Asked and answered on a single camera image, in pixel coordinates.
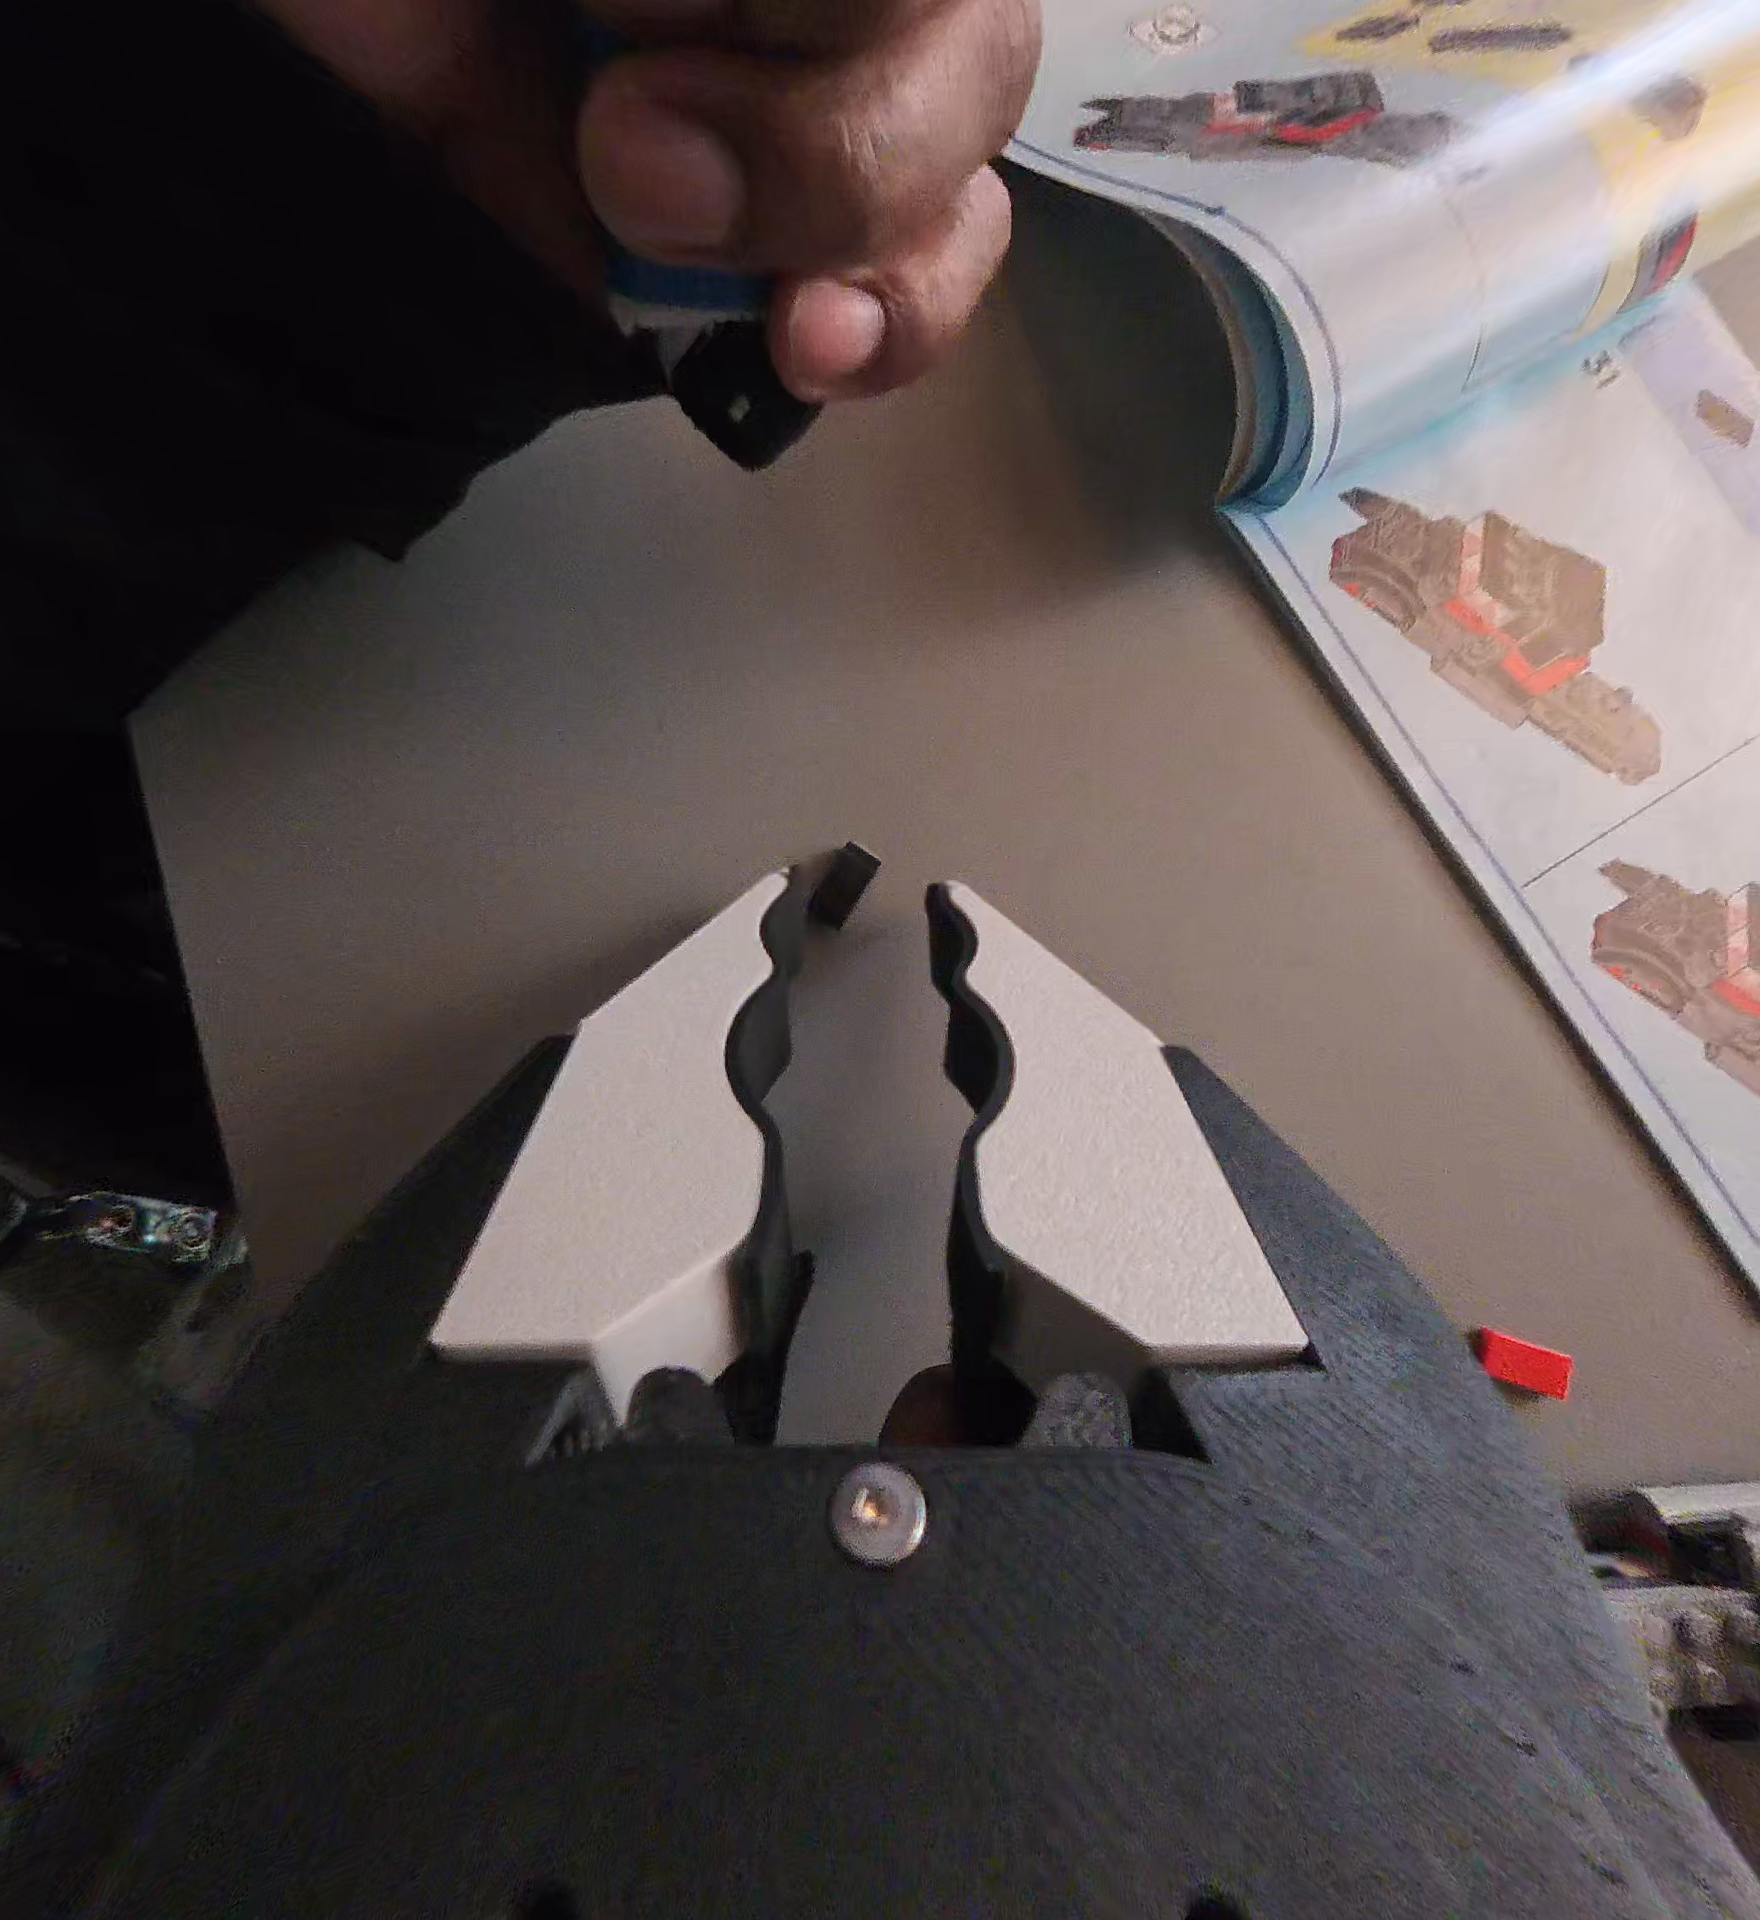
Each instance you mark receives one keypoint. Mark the small red toy brick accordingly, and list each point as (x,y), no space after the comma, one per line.
(1523,1357)

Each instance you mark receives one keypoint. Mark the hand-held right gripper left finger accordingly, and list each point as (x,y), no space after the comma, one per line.
(613,1186)

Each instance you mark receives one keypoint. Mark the small black toy brick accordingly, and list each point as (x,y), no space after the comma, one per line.
(841,882)

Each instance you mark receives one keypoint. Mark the toy instruction booklet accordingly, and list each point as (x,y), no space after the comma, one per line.
(1642,453)

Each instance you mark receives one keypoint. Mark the person's left hand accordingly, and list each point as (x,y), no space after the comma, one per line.
(848,137)

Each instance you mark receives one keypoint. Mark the person's left forearm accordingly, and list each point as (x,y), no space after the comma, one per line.
(223,305)

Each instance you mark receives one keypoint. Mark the brown desk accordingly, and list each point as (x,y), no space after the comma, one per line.
(670,678)

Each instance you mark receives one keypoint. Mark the person's black jacket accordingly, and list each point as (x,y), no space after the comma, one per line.
(41,927)

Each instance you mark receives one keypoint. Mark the person's right hand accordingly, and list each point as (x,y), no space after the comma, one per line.
(920,1417)

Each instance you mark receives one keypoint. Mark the toy brick truck model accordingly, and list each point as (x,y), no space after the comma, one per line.
(1738,1601)

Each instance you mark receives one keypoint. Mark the person's grey shirt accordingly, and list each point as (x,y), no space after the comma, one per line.
(54,1498)

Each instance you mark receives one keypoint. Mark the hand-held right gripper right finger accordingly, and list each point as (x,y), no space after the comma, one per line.
(1137,1198)

